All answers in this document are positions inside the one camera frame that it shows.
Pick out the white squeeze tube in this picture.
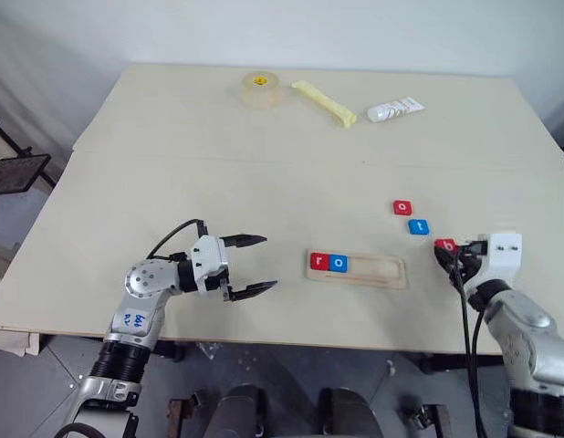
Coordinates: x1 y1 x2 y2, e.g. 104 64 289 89
366 96 425 124

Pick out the brown metal bracket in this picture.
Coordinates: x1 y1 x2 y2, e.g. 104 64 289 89
166 390 206 438
399 401 453 438

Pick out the black table caster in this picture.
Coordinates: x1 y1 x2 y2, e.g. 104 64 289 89
151 339 188 363

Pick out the dark rounded shape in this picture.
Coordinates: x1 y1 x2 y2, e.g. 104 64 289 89
204 384 270 438

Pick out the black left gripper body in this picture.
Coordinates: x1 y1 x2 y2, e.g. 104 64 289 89
204 236 235 303

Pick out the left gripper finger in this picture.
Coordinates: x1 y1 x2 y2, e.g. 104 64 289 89
221 234 268 250
227 279 279 303

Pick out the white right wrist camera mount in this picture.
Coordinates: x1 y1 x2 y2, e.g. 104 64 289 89
474 233 524 281

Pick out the wooden letter tray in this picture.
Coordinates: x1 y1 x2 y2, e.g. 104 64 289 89
304 248 409 290

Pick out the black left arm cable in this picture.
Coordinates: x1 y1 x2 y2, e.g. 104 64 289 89
146 218 209 262

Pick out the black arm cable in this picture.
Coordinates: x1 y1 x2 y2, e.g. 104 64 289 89
448 266 491 438
146 218 209 262

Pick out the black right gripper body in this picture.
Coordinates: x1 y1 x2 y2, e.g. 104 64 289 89
455 241 489 287

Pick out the black stand with plate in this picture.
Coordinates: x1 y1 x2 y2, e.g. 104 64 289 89
0 111 57 198

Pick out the clear tape roll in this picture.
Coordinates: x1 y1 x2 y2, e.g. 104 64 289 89
241 70 281 110

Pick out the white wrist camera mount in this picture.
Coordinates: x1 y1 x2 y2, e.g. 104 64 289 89
189 234 230 294
474 233 524 281

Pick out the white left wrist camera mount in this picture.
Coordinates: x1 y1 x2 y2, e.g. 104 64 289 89
189 234 230 294

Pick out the yellow plastic stick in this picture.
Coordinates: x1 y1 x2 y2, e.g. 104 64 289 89
291 79 359 130

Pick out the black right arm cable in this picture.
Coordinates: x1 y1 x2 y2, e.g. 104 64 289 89
448 266 491 438

